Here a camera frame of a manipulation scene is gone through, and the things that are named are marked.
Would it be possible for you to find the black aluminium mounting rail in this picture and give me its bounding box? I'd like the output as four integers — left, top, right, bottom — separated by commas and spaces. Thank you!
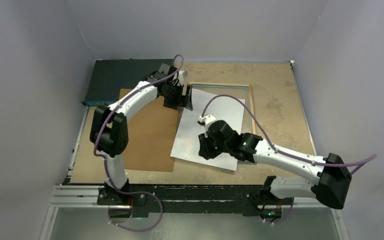
50, 183, 323, 219

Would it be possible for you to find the dark blue flat box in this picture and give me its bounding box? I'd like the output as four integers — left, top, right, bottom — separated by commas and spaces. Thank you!
82, 58, 173, 107

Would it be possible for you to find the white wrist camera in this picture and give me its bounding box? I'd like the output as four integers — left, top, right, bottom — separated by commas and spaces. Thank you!
197, 115, 217, 138
173, 70, 188, 86

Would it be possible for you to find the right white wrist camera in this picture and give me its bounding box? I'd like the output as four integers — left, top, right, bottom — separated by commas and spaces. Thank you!
197, 115, 217, 138

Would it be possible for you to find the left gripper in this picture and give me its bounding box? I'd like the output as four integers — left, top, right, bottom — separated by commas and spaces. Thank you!
161, 82, 192, 111

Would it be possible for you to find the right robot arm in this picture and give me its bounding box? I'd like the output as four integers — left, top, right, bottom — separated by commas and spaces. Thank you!
197, 115, 352, 210

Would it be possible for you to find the brown backing board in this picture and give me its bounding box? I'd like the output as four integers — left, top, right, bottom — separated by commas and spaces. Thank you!
122, 96, 179, 172

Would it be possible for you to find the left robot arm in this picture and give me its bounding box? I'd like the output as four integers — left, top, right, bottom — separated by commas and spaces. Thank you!
89, 63, 193, 205

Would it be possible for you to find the blue wooden picture frame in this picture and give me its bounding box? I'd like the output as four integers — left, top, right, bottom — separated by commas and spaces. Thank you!
182, 82, 256, 170

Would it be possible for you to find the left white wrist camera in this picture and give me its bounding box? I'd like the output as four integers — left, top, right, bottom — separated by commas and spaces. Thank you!
173, 70, 188, 86

